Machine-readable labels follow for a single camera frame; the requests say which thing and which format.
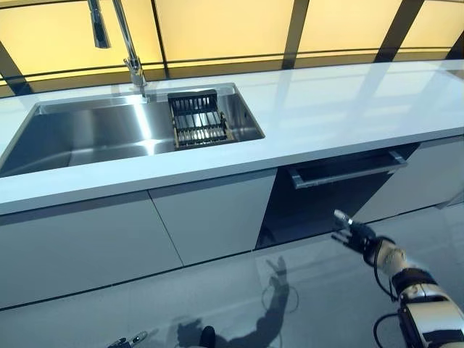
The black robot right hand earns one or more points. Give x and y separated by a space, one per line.
357 233

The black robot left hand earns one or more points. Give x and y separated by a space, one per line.
128 341

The black built-in dishwasher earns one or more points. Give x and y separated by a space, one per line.
326 195

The glossy white cabinet door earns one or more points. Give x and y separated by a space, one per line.
79 246
417 174
210 214

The black sink drying rack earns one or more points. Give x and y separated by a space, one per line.
199 121

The stainless steel sink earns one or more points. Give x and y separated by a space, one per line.
127 127

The chrome kitchen faucet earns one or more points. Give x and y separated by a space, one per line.
127 43

